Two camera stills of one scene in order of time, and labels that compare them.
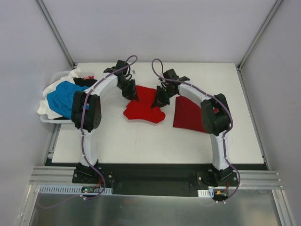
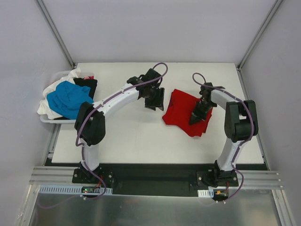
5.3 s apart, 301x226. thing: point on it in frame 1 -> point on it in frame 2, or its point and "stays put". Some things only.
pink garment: x=88 y=77 stays put
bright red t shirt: x=142 y=109 -> x=180 y=108
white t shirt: x=43 y=108 stays put
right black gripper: x=162 y=94 -> x=203 y=105
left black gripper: x=129 y=89 -> x=153 y=97
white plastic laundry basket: x=58 y=75 stays put
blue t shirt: x=59 y=100 stays put
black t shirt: x=87 y=82 stays put
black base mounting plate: x=172 y=179 stays put
